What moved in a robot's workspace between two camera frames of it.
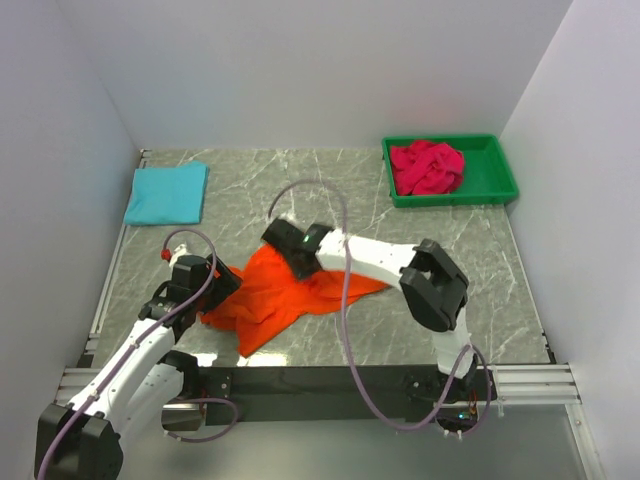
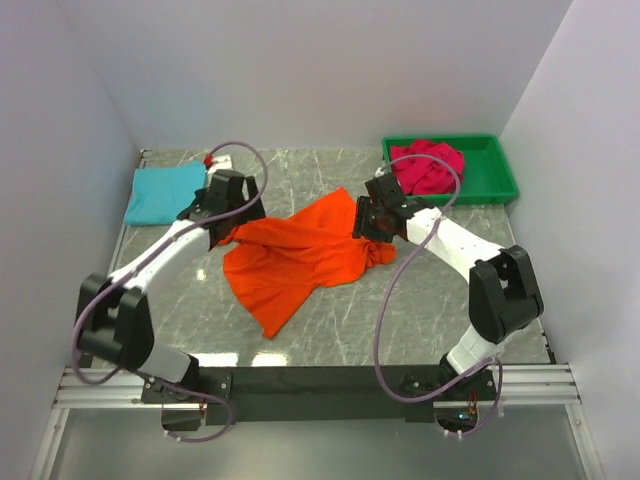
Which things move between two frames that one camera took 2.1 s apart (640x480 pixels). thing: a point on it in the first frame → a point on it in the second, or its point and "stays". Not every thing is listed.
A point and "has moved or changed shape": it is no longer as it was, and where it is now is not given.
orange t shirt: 271,299 has moved or changed shape
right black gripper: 301,272 → 361,227
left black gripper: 225,284 → 250,214
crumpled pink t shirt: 426,167 stays
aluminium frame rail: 510,384 stays
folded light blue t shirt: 168,196 stays
